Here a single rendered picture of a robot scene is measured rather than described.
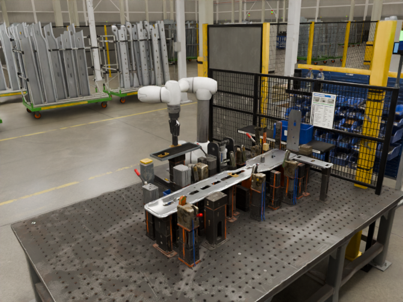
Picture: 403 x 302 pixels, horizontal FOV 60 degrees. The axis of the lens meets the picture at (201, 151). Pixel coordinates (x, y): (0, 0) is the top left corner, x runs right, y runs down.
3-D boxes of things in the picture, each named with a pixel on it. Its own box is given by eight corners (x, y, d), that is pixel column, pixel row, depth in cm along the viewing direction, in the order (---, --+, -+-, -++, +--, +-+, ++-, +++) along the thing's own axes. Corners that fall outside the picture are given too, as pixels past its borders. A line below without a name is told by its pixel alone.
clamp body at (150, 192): (152, 242, 221) (149, 192, 208) (142, 235, 228) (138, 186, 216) (164, 236, 227) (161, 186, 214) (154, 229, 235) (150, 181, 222)
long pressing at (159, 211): (163, 221, 190) (163, 219, 190) (140, 207, 206) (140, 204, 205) (299, 156, 279) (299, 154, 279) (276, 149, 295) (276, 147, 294)
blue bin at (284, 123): (304, 144, 292) (306, 129, 288) (272, 138, 311) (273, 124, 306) (312, 139, 304) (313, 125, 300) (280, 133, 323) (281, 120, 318)
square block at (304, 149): (304, 189, 288) (307, 148, 275) (295, 186, 293) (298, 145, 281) (309, 186, 293) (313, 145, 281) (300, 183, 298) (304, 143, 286)
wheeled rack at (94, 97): (33, 120, 786) (17, 39, 725) (24, 112, 861) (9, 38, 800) (113, 108, 892) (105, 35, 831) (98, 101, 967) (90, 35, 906)
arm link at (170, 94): (182, 102, 241) (163, 102, 242) (181, 79, 235) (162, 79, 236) (180, 105, 231) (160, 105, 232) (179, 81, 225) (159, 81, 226)
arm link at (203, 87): (192, 160, 318) (216, 161, 317) (190, 166, 303) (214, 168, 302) (193, 75, 292) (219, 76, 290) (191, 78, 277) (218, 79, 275)
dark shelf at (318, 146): (322, 154, 278) (322, 151, 277) (236, 132, 339) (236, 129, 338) (334, 148, 292) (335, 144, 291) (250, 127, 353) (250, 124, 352)
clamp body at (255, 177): (259, 223, 239) (261, 178, 227) (245, 217, 248) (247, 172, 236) (267, 219, 245) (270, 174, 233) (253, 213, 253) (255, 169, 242)
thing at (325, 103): (333, 130, 289) (337, 93, 279) (308, 125, 305) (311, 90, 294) (333, 130, 291) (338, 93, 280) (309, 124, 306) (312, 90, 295)
